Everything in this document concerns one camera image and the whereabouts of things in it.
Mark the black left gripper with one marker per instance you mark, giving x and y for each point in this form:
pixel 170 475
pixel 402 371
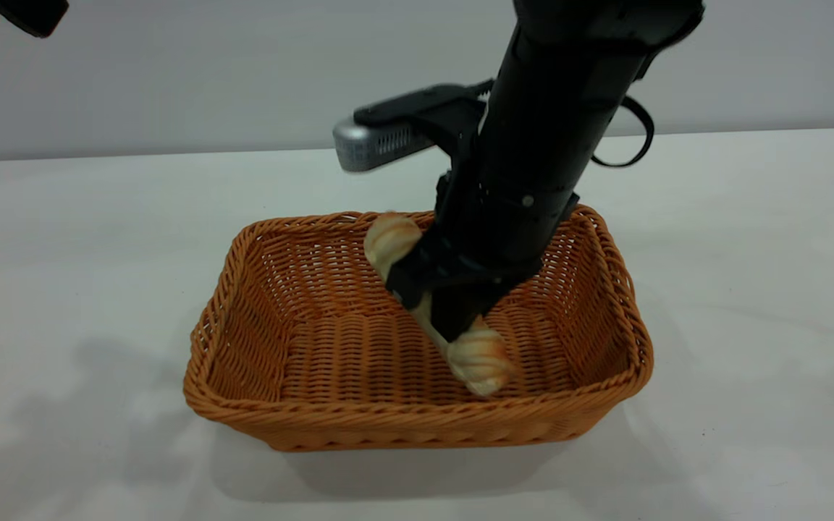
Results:
pixel 33 14

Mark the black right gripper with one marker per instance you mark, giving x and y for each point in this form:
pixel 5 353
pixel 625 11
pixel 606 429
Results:
pixel 504 231

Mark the striped twisted bread loaf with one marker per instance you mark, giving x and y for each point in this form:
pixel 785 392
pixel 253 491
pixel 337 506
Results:
pixel 478 362

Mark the orange woven wicker basket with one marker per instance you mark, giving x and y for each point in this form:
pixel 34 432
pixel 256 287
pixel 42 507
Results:
pixel 359 362

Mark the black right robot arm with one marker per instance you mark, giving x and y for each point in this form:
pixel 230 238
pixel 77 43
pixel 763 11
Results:
pixel 569 87

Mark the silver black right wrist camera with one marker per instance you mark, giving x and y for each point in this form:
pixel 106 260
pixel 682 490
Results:
pixel 373 141

